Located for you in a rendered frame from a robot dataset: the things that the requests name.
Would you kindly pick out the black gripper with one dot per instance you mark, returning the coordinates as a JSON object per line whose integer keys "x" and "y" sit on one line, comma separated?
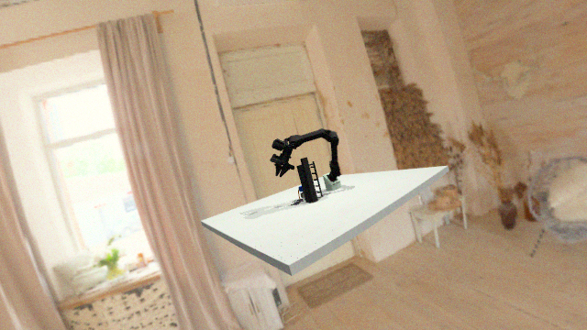
{"x": 282, "y": 164}

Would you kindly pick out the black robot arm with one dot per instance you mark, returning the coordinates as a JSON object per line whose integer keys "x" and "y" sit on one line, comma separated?
{"x": 297, "y": 140}

